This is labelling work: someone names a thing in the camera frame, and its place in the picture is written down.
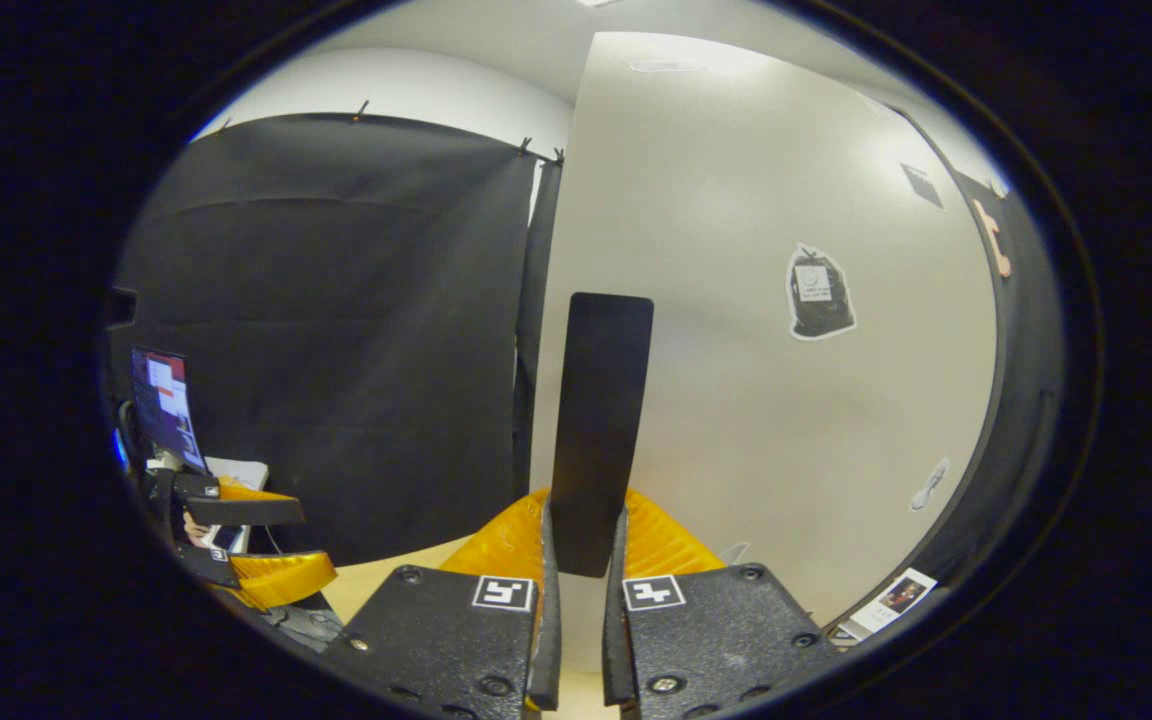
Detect black backdrop cloth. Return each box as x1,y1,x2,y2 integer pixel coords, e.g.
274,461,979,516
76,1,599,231
111,112,1067,641

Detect black door handle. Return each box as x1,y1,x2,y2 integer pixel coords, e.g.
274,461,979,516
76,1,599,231
549,292,655,579

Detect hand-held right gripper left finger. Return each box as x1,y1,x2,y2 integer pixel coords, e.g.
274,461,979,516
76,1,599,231
321,489,563,720

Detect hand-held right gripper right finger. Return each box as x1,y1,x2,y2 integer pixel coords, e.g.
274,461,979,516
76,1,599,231
603,488,842,720

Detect computer monitor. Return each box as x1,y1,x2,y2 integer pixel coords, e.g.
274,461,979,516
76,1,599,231
129,345,207,473

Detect beige cabinet door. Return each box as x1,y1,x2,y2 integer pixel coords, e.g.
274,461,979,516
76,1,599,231
531,30,999,676

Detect white book with portrait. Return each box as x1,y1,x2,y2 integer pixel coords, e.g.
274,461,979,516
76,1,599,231
831,567,938,646

